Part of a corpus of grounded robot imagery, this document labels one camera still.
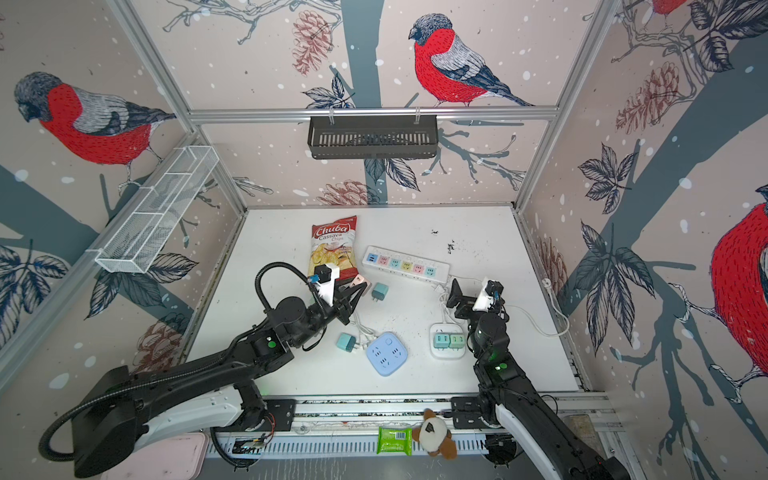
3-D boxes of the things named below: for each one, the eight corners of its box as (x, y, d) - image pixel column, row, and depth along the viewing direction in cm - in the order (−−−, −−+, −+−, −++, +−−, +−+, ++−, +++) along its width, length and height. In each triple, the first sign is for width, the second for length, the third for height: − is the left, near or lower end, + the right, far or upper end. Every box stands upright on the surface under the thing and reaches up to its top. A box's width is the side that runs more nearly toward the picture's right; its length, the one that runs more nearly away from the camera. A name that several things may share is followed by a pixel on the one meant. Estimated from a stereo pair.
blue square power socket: (384, 382, 80) (384, 379, 78) (361, 352, 86) (360, 348, 83) (411, 358, 85) (412, 354, 82) (388, 330, 90) (388, 326, 88)
